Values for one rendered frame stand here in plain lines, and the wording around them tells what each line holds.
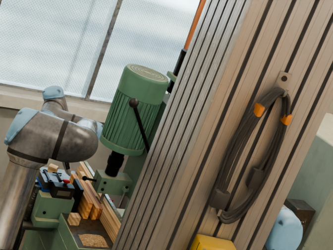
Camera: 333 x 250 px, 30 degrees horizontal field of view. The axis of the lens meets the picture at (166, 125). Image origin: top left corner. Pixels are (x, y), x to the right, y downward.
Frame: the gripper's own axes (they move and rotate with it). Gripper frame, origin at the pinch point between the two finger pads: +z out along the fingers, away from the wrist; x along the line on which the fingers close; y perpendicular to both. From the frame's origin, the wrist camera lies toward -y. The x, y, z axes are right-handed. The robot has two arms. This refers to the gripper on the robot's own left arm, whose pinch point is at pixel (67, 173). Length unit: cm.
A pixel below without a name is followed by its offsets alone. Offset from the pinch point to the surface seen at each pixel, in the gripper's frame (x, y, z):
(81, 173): 23.7, 9.1, 18.0
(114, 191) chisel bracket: -3.2, 15.5, 12.9
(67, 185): -1.6, -1.3, 4.3
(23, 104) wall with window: 127, 3, 29
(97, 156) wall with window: 137, 41, 85
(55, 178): 4.6, -4.2, 3.6
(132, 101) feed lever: -14.9, 25.5, -28.9
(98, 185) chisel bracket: -2.7, 10.0, 8.0
